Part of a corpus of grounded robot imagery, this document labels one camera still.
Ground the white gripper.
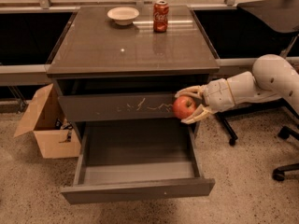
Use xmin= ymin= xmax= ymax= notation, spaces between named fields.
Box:
xmin=175 ymin=78 xmax=235 ymax=124

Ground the red apple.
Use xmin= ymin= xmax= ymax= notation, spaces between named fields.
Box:
xmin=173 ymin=96 xmax=196 ymax=119

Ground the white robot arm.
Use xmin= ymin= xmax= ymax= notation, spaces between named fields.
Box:
xmin=175 ymin=54 xmax=299 ymax=124

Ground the scratched grey upper drawer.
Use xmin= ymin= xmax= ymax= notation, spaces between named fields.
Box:
xmin=58 ymin=92 xmax=175 ymax=122

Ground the grey drawer cabinet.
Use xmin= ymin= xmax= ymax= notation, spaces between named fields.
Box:
xmin=52 ymin=6 xmax=216 ymax=133

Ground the open grey middle drawer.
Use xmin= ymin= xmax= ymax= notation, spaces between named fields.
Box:
xmin=62 ymin=118 xmax=215 ymax=204

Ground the black office chair base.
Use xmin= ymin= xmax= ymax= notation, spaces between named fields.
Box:
xmin=272 ymin=124 xmax=299 ymax=182

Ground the red cola can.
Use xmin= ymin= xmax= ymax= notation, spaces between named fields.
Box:
xmin=153 ymin=0 xmax=169 ymax=33

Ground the white bowl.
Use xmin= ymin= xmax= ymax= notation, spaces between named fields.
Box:
xmin=107 ymin=7 xmax=139 ymax=26

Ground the open cardboard box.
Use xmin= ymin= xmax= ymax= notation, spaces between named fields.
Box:
xmin=14 ymin=84 xmax=81 ymax=159

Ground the metal window rail ledge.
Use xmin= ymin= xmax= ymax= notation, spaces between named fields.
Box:
xmin=0 ymin=57 xmax=299 ymax=87

